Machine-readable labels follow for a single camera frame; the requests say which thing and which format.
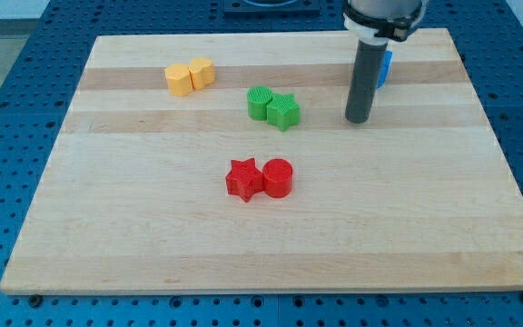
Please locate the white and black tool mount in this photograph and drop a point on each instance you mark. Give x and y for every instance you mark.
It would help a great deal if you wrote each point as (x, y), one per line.
(375, 22)

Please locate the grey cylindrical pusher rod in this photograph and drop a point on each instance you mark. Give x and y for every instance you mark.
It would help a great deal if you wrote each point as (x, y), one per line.
(364, 81)

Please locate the blue block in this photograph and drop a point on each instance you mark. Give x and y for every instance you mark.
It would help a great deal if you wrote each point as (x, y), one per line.
(385, 68)

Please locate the green star block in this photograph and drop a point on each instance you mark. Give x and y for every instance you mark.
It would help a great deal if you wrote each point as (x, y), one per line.
(283, 111)

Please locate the green cylinder block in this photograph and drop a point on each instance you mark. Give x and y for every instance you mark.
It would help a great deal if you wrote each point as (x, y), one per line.
(257, 99)

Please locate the red cylinder block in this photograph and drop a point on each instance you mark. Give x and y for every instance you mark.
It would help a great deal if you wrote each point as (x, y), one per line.
(278, 178)

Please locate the yellow heart block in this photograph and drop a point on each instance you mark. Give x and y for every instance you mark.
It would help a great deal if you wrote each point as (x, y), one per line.
(202, 72)

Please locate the red star block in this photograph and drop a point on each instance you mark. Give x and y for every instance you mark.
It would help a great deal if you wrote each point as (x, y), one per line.
(244, 179)

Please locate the yellow hexagon block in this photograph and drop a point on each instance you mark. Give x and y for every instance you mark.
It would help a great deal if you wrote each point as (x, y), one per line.
(178, 79)

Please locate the wooden board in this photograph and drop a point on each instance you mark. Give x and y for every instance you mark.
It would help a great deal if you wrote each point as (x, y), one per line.
(133, 198)

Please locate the dark blue base plate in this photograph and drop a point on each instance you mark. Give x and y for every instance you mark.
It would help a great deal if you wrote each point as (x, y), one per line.
(270, 7)

